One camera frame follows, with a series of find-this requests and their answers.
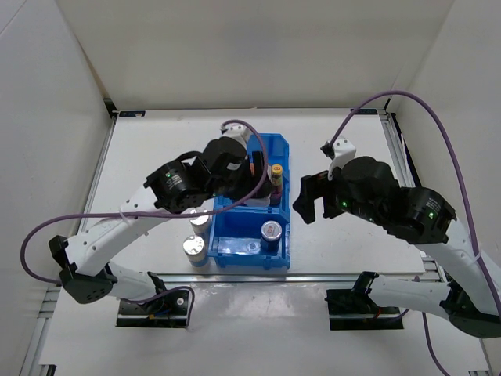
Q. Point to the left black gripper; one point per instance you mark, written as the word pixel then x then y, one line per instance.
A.
pixel 250 182

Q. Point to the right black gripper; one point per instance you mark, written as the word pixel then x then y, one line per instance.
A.
pixel 315 186

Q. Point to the sauce bottle yellow cap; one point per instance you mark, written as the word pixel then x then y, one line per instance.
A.
pixel 277 184

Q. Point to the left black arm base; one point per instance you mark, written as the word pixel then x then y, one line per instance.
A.
pixel 172 310

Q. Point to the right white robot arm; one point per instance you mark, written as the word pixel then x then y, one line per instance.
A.
pixel 431 225

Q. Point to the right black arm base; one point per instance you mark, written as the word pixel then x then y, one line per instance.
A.
pixel 351 312

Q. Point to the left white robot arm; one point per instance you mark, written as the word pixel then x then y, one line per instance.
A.
pixel 88 272

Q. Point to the blue plastic divided bin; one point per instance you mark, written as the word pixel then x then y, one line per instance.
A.
pixel 235 238

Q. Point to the silver can rear left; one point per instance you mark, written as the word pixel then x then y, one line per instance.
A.
pixel 201 224

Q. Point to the silver can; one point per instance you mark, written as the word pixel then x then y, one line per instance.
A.
pixel 201 224
pixel 195 250

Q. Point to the silver can front left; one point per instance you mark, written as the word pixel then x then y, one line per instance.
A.
pixel 195 250

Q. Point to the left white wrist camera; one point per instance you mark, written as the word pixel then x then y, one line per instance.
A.
pixel 236 131

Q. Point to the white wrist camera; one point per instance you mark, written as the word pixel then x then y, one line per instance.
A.
pixel 236 131
pixel 340 153

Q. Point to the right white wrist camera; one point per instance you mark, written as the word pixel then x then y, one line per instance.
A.
pixel 340 153

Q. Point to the aluminium table frame rail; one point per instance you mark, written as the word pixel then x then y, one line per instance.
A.
pixel 405 173

